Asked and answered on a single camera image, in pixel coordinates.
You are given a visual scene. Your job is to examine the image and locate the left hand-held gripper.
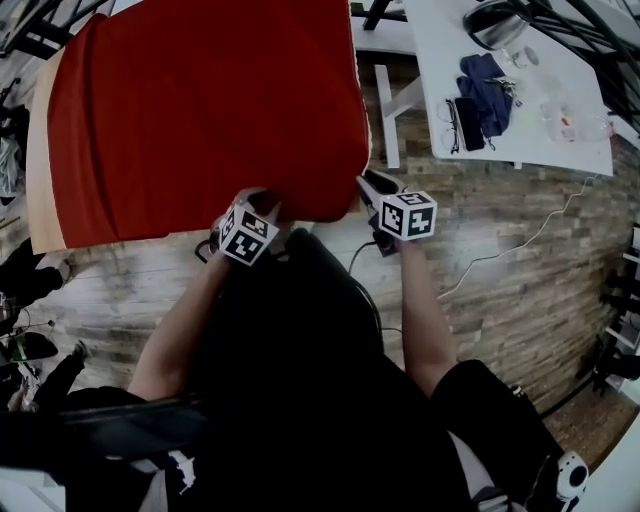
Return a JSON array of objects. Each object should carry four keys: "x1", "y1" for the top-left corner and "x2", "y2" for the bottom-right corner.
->
[{"x1": 218, "y1": 188, "x2": 283, "y2": 265}]

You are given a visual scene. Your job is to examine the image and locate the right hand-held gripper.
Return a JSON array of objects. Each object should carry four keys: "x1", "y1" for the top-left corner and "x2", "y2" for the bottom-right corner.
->
[{"x1": 355, "y1": 170, "x2": 439, "y2": 258}]

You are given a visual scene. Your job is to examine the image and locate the red tablecloth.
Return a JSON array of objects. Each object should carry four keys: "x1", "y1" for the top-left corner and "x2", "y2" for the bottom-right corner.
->
[{"x1": 45, "y1": 0, "x2": 371, "y2": 250}]

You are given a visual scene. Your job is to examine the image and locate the person's right forearm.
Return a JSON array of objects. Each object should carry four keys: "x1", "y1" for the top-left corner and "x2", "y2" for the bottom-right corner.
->
[{"x1": 396, "y1": 238, "x2": 459, "y2": 400}]

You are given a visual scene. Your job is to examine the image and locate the person's left forearm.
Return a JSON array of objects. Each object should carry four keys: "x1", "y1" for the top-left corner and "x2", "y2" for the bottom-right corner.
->
[{"x1": 127, "y1": 248, "x2": 236, "y2": 401}]

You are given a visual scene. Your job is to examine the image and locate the black-framed eyeglasses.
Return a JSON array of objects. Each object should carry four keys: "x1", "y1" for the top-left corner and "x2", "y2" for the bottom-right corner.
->
[{"x1": 442, "y1": 97, "x2": 464, "y2": 156}]

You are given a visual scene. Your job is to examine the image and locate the black smartphone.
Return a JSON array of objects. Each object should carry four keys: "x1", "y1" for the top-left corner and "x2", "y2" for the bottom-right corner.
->
[{"x1": 453, "y1": 96, "x2": 486, "y2": 153}]

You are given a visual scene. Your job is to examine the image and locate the navy blue cloth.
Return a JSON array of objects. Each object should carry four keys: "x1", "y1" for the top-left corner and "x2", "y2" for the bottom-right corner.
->
[{"x1": 455, "y1": 53, "x2": 516, "y2": 139}]

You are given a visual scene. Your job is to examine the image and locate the bunch of keys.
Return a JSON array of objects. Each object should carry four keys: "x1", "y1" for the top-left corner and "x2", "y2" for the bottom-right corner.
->
[{"x1": 492, "y1": 75, "x2": 524, "y2": 107}]

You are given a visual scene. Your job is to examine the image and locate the black and silver helmet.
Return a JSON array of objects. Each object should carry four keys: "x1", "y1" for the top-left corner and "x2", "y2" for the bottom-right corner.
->
[{"x1": 462, "y1": 0, "x2": 532, "y2": 51}]

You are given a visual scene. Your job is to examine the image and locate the clear glass cup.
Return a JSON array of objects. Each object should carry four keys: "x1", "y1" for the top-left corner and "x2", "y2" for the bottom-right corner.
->
[{"x1": 508, "y1": 43, "x2": 542, "y2": 70}]

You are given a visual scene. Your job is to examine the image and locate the clear plastic bag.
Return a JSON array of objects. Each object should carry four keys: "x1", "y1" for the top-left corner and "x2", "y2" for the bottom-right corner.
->
[{"x1": 539, "y1": 101, "x2": 615, "y2": 145}]

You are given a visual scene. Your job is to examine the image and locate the white table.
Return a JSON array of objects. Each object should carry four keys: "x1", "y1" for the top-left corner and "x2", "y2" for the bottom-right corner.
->
[{"x1": 349, "y1": 0, "x2": 615, "y2": 177}]

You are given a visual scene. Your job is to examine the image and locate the person's black shirt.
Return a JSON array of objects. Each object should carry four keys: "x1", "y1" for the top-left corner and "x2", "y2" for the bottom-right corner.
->
[{"x1": 49, "y1": 359, "x2": 566, "y2": 512}]

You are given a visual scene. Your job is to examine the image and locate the black tablet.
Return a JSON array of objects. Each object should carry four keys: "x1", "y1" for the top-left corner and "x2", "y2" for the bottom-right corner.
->
[{"x1": 57, "y1": 394, "x2": 211, "y2": 464}]

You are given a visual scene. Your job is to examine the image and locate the crumpled grey cloth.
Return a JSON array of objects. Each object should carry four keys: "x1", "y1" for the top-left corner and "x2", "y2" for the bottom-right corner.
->
[{"x1": 0, "y1": 135, "x2": 26, "y2": 199}]

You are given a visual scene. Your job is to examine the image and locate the black mesh office chair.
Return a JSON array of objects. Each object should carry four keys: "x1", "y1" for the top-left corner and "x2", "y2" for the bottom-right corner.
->
[{"x1": 0, "y1": 74, "x2": 32, "y2": 206}]

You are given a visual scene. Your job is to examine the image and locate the white round-lens device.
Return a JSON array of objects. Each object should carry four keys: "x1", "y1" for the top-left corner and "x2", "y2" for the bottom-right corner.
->
[{"x1": 554, "y1": 451, "x2": 591, "y2": 501}]

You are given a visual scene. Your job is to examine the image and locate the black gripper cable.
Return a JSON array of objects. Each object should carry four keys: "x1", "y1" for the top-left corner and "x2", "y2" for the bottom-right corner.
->
[{"x1": 347, "y1": 239, "x2": 386, "y2": 361}]

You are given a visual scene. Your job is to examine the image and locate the white power cable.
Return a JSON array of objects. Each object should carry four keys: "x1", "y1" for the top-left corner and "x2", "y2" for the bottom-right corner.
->
[{"x1": 437, "y1": 174, "x2": 599, "y2": 301}]

